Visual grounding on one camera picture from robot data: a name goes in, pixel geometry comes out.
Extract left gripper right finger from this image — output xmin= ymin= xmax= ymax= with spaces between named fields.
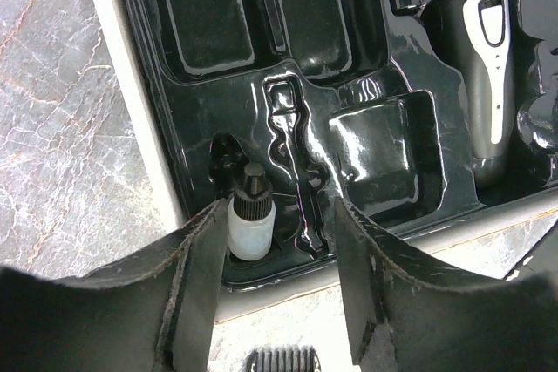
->
xmin=334 ymin=199 xmax=557 ymax=371

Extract black comb attachment with brush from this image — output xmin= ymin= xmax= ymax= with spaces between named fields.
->
xmin=243 ymin=346 xmax=322 ymax=372

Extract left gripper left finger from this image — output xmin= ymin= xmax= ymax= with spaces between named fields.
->
xmin=1 ymin=200 xmax=228 ymax=371

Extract black plastic tray insert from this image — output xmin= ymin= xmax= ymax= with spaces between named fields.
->
xmin=123 ymin=0 xmax=557 ymax=291

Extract grey hair clipper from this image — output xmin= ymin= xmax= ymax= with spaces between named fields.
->
xmin=440 ymin=0 xmax=514 ymax=188

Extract white cardboard box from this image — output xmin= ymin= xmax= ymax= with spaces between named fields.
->
xmin=93 ymin=0 xmax=557 ymax=323

